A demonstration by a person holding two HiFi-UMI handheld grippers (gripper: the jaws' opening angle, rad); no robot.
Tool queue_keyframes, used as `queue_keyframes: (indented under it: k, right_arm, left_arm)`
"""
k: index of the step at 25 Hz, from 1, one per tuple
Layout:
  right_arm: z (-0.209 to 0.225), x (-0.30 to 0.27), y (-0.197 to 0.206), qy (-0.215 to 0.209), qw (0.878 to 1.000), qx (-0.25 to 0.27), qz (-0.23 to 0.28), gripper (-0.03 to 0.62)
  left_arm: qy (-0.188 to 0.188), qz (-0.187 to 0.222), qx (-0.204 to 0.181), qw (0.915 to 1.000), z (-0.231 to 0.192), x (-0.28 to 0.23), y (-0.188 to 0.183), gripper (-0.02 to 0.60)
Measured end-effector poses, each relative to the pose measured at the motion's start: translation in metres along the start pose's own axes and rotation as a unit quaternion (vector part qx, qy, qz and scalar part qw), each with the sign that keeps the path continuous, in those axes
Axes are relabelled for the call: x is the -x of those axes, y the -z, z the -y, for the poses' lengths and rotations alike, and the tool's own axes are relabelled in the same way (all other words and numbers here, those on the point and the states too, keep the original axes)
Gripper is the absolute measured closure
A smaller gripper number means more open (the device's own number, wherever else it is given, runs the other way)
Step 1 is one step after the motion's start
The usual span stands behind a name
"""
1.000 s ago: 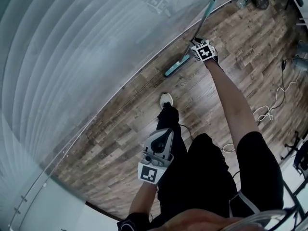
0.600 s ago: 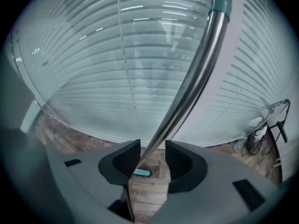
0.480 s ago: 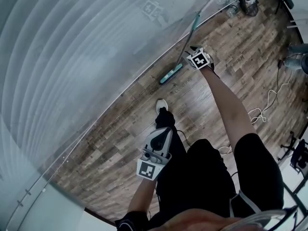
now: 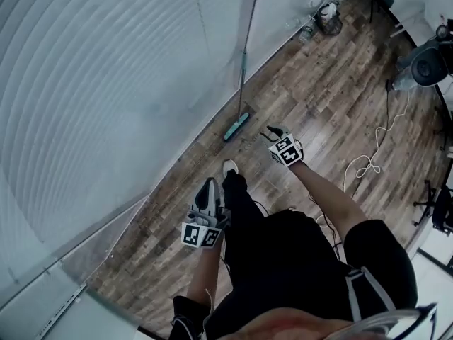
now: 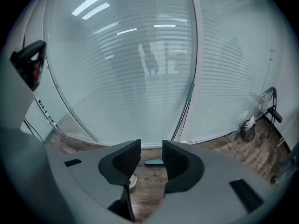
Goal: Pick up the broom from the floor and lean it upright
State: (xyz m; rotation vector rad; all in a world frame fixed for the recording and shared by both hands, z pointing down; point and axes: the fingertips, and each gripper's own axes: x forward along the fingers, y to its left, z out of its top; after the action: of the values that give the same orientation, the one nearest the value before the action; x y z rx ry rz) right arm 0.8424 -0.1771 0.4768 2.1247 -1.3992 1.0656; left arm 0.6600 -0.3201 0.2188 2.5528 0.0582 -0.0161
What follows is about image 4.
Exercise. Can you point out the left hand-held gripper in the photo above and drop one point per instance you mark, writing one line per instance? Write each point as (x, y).
(193, 234)

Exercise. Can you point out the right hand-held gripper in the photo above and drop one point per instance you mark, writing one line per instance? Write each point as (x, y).
(288, 151)

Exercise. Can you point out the teal broom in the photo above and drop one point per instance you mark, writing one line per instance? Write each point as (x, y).
(235, 127)

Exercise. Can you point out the person's right forearm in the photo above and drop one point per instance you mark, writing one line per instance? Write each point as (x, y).
(325, 197)

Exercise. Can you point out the person's left forearm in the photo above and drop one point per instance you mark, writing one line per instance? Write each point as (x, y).
(207, 275)

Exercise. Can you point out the person's black trousers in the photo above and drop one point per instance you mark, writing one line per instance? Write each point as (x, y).
(240, 197)

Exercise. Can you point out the person's left white shoe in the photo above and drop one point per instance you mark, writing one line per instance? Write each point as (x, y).
(230, 165)

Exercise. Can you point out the clear plastic bottle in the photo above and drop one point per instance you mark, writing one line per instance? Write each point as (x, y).
(307, 31)

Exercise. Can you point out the person's black shirt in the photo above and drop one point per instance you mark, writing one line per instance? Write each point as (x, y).
(301, 278)

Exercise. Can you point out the person's head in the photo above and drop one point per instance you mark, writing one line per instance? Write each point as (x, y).
(293, 326)

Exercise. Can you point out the white window blinds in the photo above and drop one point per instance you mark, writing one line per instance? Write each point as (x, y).
(88, 101)

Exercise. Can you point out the grey round floor fan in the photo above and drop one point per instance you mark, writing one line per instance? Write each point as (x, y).
(424, 66)

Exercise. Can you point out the black office chair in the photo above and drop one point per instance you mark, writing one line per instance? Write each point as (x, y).
(442, 207)

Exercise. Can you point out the silver head mount frame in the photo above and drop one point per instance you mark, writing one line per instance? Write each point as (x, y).
(389, 317)

